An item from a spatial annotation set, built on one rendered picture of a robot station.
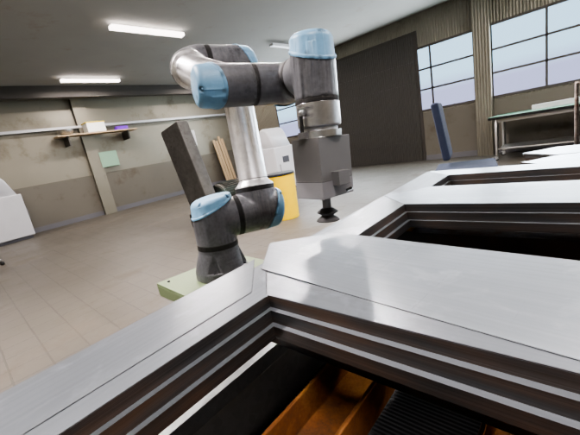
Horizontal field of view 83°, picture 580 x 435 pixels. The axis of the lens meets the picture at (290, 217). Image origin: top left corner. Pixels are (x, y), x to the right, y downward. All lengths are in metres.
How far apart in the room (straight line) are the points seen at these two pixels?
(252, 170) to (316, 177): 0.42
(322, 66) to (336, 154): 0.14
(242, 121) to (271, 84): 0.35
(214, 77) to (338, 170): 0.26
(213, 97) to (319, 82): 0.18
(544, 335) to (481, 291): 0.08
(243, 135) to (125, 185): 9.58
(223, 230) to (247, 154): 0.23
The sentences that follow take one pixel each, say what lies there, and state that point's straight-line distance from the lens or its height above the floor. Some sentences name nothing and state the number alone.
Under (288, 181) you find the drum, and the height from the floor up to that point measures 0.52.
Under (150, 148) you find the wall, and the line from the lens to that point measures 10.88.
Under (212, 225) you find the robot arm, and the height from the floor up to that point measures 0.87.
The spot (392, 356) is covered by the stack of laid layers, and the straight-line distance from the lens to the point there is 0.35.
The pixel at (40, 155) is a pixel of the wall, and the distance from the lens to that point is 10.06.
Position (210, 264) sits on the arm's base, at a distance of 0.92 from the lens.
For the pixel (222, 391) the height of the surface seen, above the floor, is 0.68.
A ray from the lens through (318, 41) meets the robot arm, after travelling 0.58.
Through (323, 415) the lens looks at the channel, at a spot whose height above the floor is 0.68.
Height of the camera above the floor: 1.05
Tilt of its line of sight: 13 degrees down
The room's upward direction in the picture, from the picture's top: 11 degrees counter-clockwise
